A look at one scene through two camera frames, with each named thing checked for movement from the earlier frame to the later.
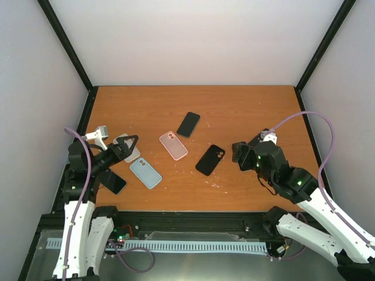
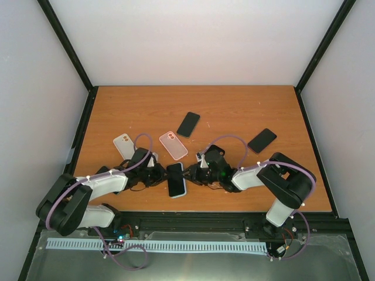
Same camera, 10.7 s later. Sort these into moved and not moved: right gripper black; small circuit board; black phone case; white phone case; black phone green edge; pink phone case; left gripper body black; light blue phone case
Moved: right gripper black; left gripper body black; light blue phone case
Not moved: black phone case; pink phone case; white phone case; black phone green edge; small circuit board
